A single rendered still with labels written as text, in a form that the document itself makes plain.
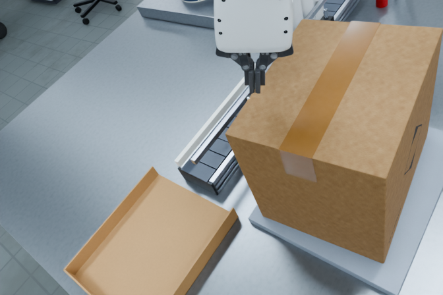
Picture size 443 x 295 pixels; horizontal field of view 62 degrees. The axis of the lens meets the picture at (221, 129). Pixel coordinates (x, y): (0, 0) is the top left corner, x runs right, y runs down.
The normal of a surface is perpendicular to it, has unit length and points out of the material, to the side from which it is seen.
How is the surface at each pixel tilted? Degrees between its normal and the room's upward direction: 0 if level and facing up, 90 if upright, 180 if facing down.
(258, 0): 86
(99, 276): 0
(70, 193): 0
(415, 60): 0
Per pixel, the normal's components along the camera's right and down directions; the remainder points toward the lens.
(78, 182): -0.29, -0.64
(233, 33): -0.16, 0.73
